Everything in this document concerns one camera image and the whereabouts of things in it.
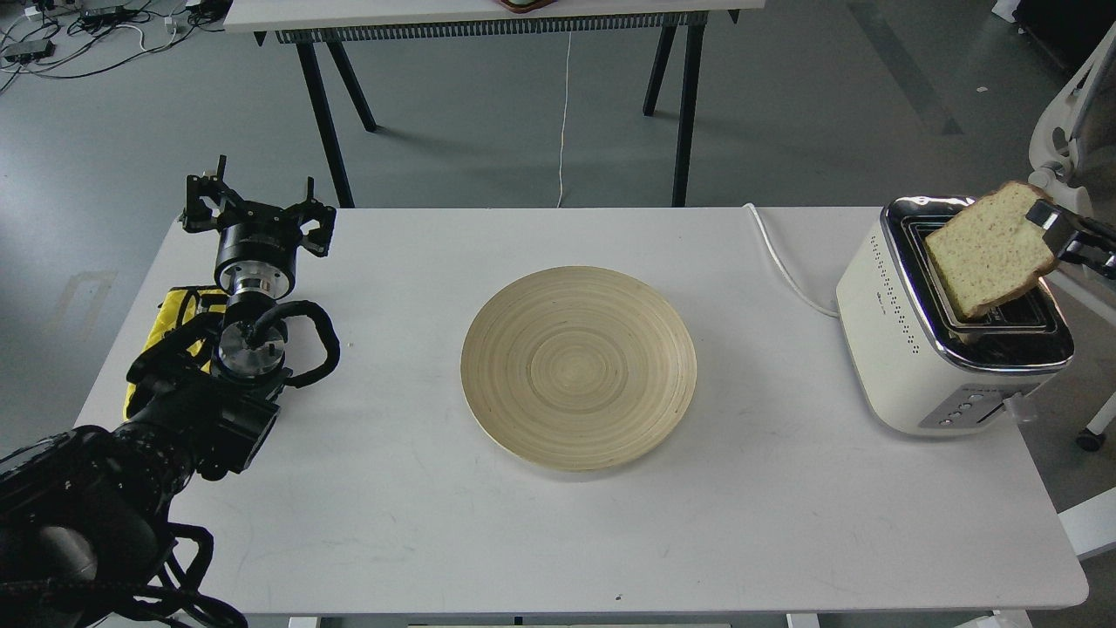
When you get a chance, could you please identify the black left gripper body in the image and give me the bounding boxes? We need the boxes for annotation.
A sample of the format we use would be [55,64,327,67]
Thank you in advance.
[214,210,304,293]

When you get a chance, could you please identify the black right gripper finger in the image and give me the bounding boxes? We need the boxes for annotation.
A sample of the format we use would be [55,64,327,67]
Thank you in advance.
[1027,200,1115,281]

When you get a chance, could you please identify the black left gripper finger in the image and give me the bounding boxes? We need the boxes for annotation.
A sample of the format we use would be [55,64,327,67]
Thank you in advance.
[282,178,337,257]
[180,155,247,234]

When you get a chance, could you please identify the slice of bread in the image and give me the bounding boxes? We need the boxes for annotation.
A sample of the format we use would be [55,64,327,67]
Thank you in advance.
[925,181,1058,322]

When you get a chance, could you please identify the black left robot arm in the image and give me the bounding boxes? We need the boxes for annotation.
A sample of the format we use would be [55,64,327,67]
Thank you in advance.
[3,160,340,627]

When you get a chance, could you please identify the cream and chrome toaster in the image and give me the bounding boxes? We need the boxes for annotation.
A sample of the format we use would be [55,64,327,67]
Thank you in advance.
[836,196,1075,437]

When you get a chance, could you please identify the white office chair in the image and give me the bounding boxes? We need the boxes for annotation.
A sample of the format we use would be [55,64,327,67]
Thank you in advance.
[1018,19,1116,453]

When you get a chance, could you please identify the yellow cloth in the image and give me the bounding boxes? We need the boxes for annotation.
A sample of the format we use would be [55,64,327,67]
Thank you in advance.
[122,286,228,422]

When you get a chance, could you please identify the white background table black legs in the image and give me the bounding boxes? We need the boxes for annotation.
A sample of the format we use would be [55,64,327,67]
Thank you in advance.
[223,1,764,207]

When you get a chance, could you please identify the round wooden plate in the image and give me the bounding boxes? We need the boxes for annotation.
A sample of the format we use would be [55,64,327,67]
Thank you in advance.
[459,265,698,472]

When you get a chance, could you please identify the brown object on background table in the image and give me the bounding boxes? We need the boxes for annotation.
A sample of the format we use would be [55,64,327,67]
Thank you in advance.
[497,0,554,13]

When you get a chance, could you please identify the floor cables and power strips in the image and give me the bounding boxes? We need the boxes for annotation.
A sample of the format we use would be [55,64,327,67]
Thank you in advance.
[0,0,233,91]

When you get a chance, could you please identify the white toaster power cable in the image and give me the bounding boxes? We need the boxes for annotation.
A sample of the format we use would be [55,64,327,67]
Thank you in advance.
[742,203,840,318]

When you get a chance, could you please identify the thin white hanging cable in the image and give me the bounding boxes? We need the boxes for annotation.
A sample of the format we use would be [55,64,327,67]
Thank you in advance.
[556,31,574,207]

